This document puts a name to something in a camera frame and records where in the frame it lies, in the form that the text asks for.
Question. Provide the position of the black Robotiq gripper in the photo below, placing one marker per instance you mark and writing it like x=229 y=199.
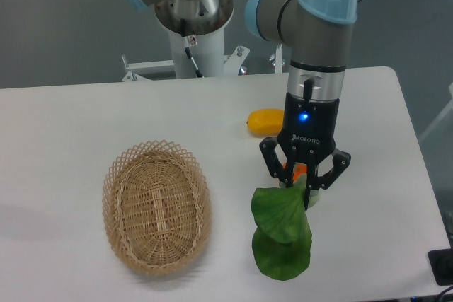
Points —
x=306 y=137

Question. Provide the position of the green leafy vegetable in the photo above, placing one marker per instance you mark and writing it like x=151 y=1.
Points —
x=282 y=242

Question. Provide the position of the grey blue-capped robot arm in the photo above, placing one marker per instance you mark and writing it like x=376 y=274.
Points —
x=318 y=32

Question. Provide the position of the oval woven wicker basket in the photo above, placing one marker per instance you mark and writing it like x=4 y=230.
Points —
x=156 y=208

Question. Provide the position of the orange tangerine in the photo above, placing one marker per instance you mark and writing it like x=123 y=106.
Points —
x=299 y=173

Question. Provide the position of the yellow mango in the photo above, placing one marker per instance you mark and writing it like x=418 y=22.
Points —
x=265 y=122

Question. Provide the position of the black device at table edge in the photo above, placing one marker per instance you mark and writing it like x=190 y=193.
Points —
x=441 y=264

